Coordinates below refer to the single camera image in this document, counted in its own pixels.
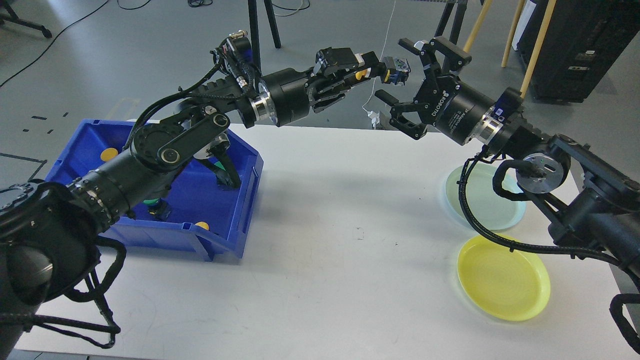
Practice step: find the light green plate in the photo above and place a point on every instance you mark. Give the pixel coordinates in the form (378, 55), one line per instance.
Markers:
(492, 211)

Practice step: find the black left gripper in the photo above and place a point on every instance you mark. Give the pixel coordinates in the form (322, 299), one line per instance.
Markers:
(282, 96)

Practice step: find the yellow plate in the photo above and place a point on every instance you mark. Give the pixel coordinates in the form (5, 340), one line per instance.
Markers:
(512, 286)

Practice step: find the green push button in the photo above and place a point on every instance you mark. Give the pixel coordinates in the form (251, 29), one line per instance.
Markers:
(158, 208)
(222, 176)

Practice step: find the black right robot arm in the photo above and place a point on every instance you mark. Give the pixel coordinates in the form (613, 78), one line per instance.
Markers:
(592, 207)

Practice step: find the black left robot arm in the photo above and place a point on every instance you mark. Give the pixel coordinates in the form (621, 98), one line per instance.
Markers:
(55, 263)

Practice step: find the black cabinet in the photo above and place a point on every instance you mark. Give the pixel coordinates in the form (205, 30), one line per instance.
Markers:
(583, 40)

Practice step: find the white power adapter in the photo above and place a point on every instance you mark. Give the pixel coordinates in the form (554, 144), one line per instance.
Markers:
(379, 120)

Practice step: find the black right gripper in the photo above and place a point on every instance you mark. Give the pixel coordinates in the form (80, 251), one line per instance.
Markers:
(443, 101)

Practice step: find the blue plastic bin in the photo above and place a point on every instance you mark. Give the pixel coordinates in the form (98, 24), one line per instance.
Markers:
(195, 195)

